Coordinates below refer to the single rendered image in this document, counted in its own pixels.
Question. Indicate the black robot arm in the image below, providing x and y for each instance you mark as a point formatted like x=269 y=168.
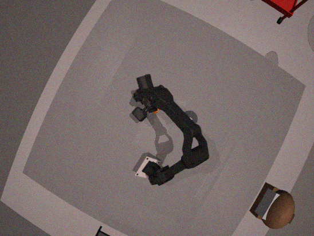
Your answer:
x=155 y=98

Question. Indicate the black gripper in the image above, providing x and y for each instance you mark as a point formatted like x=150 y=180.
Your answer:
x=141 y=114

